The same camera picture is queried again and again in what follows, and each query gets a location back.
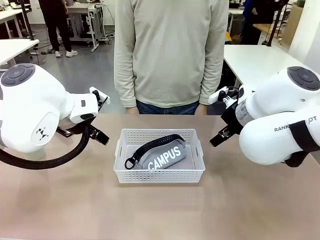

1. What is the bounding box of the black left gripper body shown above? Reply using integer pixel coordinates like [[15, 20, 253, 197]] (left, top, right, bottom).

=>
[[74, 122, 92, 136]]

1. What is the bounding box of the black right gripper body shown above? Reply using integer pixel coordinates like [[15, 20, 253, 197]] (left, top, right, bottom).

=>
[[221, 99, 245, 137]]

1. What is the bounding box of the grey CAMPUS zipper pouch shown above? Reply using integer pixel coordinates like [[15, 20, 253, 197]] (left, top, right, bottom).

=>
[[124, 134, 189, 171]]

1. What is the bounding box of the person's right forearm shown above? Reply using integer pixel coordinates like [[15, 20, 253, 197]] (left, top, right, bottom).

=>
[[114, 49, 138, 109]]

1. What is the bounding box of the person's left forearm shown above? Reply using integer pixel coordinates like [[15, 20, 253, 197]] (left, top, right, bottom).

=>
[[198, 49, 225, 108]]

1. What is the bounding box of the white perforated plastic basket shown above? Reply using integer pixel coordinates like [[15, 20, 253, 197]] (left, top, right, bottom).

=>
[[112, 128, 206, 185]]

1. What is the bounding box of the large white table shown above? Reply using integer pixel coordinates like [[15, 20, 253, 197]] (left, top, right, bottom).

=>
[[223, 44, 313, 87]]

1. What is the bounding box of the person in beige sweater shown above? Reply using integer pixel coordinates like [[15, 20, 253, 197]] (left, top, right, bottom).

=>
[[114, 0, 230, 116]]

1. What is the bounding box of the white side table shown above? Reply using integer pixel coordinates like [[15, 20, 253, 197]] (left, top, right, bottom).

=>
[[0, 38, 40, 66]]

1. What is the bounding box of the wooden workbench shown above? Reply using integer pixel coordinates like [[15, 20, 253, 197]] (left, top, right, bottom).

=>
[[252, 22, 292, 46]]

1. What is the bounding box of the black stand pole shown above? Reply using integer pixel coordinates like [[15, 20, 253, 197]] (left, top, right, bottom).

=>
[[263, 0, 288, 48]]

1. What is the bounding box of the background person in blue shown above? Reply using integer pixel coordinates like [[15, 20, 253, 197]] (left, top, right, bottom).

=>
[[239, 0, 277, 46]]

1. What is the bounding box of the background person in black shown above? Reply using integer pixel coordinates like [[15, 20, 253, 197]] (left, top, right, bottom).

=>
[[38, 0, 79, 58]]

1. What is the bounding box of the white background desk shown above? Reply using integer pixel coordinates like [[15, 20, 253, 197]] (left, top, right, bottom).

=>
[[66, 2, 106, 53]]

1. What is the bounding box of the brown cardboard panel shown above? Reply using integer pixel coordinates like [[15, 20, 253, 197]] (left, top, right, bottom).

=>
[[284, 4, 306, 47]]

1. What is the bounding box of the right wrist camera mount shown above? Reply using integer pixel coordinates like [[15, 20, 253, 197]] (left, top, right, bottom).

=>
[[208, 85, 240, 107]]

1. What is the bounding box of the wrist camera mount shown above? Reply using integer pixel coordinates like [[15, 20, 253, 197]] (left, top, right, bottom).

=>
[[89, 86, 111, 113], [208, 85, 240, 107]]

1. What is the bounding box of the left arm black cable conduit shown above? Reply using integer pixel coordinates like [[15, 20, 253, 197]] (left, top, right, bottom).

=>
[[0, 123, 92, 170]]

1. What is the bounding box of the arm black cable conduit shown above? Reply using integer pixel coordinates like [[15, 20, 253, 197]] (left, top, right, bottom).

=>
[[284, 120, 320, 168], [0, 123, 92, 170]]

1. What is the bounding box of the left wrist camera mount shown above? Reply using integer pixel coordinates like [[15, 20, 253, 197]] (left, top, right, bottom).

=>
[[89, 86, 111, 113]]

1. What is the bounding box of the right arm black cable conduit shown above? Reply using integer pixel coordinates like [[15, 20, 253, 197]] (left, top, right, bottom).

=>
[[284, 120, 320, 168]]

